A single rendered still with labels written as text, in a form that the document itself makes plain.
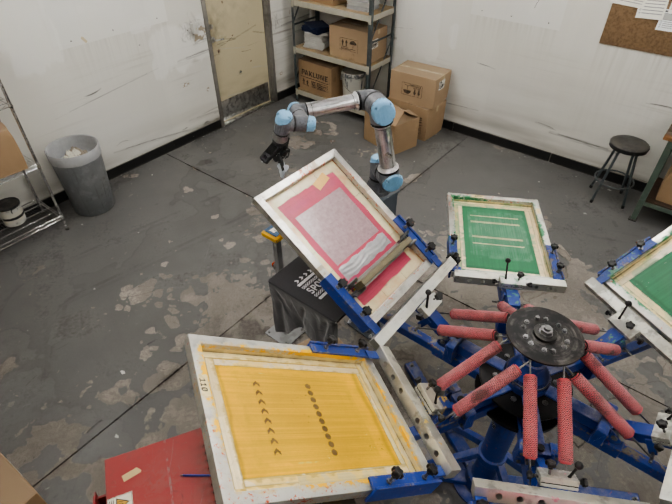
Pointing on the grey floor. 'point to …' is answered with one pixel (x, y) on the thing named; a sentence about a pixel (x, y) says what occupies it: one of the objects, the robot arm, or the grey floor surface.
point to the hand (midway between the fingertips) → (271, 171)
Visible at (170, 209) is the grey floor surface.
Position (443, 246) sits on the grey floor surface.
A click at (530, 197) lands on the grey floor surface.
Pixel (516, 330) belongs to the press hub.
